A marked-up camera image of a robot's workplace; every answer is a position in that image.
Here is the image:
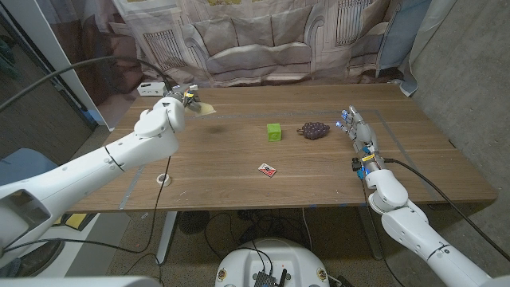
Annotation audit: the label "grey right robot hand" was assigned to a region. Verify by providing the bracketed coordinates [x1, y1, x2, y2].
[335, 105, 386, 179]

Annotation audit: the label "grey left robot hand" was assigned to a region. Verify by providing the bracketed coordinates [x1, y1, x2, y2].
[164, 84, 202, 112]

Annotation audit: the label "purple toy grapes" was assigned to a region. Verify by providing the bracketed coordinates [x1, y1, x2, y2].
[296, 121, 332, 140]

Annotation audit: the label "green cube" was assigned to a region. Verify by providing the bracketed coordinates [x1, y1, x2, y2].
[266, 123, 283, 143]

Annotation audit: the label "white power strip box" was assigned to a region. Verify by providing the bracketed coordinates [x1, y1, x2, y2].
[136, 81, 170, 97]

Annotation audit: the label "printed sofa backdrop cloth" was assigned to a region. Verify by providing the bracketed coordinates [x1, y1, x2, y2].
[47, 0, 455, 128]

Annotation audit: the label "red matchbox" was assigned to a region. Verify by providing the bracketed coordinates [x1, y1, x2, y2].
[257, 163, 277, 179]

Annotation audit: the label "grey table leg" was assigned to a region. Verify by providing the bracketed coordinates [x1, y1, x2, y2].
[356, 205, 384, 260]

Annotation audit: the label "black round fan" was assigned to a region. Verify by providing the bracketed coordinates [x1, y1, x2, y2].
[178, 210, 210, 235]

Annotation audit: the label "white table leg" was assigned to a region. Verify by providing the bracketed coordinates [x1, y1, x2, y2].
[155, 210, 179, 264]

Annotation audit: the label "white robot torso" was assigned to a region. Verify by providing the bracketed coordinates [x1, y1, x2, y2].
[214, 238, 331, 287]

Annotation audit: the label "yellow black pad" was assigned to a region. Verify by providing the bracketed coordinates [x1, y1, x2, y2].
[51, 213, 99, 231]

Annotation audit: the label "white floor platform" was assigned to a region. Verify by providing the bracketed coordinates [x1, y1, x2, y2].
[39, 210, 132, 278]

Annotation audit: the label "blue chair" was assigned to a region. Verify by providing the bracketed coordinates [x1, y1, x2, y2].
[0, 147, 61, 189]

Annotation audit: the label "person leg in jeans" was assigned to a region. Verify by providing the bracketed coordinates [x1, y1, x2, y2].
[0, 238, 65, 278]

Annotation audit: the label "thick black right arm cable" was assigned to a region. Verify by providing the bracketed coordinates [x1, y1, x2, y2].
[382, 157, 510, 264]

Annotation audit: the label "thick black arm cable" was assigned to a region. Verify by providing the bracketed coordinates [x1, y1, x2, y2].
[382, 157, 510, 264]
[0, 55, 174, 113]

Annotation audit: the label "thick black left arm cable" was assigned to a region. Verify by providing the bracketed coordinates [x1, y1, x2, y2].
[0, 55, 174, 113]

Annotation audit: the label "thin black left wrist cable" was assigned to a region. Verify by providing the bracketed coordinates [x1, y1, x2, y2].
[0, 155, 172, 256]

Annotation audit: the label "black floor cable bundle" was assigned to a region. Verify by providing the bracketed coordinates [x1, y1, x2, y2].
[202, 209, 312, 260]

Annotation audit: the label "white door frame post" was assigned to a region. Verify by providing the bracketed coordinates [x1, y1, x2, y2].
[0, 0, 116, 131]

